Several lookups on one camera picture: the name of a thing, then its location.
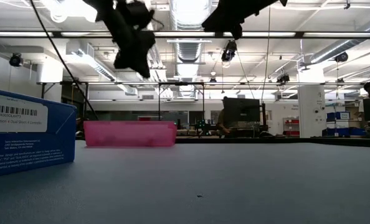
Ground red storage bins shelf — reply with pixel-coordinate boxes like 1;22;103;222
283;117;301;137

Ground blue storage bins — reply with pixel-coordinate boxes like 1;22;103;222
321;111;367;137

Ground black monitor behind table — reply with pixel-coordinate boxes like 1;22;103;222
224;97;262;124

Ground black table frame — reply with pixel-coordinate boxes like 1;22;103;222
174;136;370;149

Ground white building pillar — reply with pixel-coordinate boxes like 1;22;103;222
297;67;326;139

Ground pink plastic bin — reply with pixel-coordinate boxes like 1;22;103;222
83;120;178;147

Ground silver ceiling duct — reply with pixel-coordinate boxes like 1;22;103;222
168;0;213;98

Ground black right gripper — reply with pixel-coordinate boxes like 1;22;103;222
201;0;267;40

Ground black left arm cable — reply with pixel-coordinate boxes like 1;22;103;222
29;0;99;121

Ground black ceiling spotlight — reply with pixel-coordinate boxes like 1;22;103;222
9;52;24;68
334;51;349;63
221;40;238;63

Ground blue DualShock controller box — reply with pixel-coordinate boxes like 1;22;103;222
0;86;78;180

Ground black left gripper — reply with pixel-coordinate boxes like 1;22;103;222
102;0;156;79

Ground grey-blue table mat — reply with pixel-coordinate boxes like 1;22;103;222
0;139;370;224

